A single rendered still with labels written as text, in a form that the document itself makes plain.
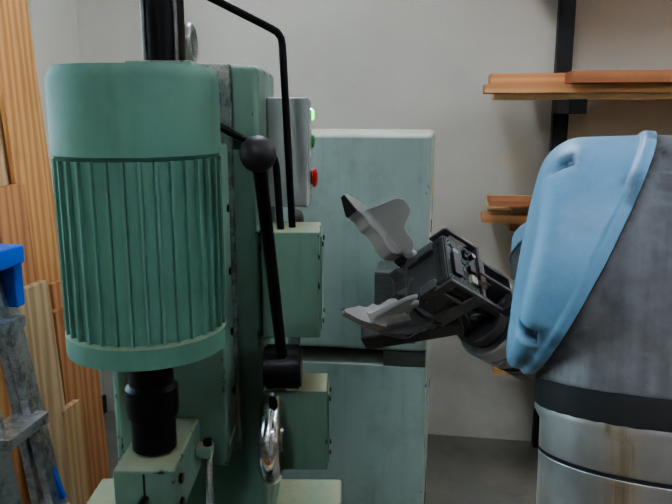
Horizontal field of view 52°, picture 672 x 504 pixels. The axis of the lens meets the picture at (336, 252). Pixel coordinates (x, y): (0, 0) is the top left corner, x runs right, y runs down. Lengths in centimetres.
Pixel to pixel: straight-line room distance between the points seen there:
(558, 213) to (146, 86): 47
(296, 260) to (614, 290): 68
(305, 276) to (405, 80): 211
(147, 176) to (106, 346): 18
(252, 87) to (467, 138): 212
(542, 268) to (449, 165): 270
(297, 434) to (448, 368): 223
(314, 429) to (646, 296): 74
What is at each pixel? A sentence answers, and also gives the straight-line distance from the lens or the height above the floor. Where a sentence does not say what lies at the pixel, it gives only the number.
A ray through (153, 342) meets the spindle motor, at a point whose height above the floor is 123.
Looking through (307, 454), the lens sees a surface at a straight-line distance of 102.
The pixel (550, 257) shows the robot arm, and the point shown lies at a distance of 30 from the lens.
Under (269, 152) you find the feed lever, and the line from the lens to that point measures 65.
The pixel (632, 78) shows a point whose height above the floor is 156.
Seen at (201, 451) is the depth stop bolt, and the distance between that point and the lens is 92.
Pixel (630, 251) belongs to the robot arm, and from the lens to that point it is 31.
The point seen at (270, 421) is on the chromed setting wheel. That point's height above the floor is 106.
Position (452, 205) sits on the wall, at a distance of 302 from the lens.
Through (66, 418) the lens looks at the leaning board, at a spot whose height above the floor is 43.
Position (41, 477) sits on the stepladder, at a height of 59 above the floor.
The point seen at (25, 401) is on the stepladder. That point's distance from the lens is 184.
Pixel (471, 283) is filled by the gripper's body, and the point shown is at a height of 129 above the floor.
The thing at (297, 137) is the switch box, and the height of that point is 142.
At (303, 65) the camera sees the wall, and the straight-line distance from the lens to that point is 306.
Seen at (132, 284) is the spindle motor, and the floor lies 129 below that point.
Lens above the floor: 146
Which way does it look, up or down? 12 degrees down
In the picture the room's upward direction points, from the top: straight up
